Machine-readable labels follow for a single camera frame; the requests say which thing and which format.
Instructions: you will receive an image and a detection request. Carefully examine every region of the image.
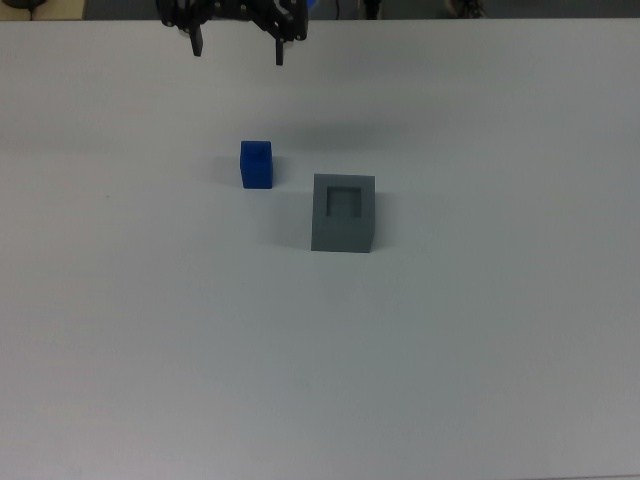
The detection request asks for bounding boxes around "blue block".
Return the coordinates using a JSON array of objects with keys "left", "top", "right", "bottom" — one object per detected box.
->
[{"left": 239, "top": 140, "right": 274, "bottom": 190}]

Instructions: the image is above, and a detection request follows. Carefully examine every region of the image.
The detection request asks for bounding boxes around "grey hollow cuboid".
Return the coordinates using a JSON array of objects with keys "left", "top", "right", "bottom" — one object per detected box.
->
[{"left": 309, "top": 172, "right": 378, "bottom": 254}]

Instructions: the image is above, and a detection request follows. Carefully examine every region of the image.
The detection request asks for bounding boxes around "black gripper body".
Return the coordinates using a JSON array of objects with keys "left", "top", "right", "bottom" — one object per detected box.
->
[{"left": 202, "top": 0, "right": 262, "bottom": 24}]

